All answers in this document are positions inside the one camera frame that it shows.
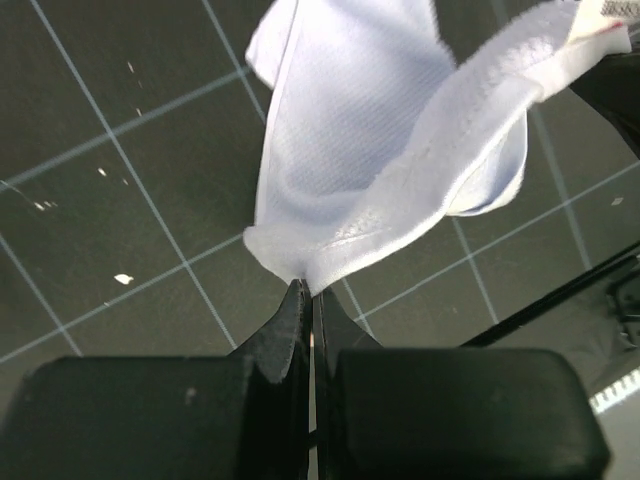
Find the black grid mat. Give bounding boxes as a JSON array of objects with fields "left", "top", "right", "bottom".
[{"left": 0, "top": 0, "right": 640, "bottom": 366}]

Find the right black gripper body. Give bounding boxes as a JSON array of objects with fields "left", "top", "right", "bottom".
[{"left": 570, "top": 47, "right": 640, "bottom": 157}]

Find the white slotted cable duct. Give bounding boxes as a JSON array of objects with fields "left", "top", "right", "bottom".
[{"left": 589, "top": 368, "right": 640, "bottom": 414}]

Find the white towel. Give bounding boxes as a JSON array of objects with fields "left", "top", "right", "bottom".
[{"left": 244, "top": 1, "right": 639, "bottom": 294}]

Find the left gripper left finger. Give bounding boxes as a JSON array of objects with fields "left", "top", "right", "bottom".
[{"left": 1, "top": 280, "right": 311, "bottom": 479}]

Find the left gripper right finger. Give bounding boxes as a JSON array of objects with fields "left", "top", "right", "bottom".
[{"left": 313, "top": 291, "right": 611, "bottom": 479}]

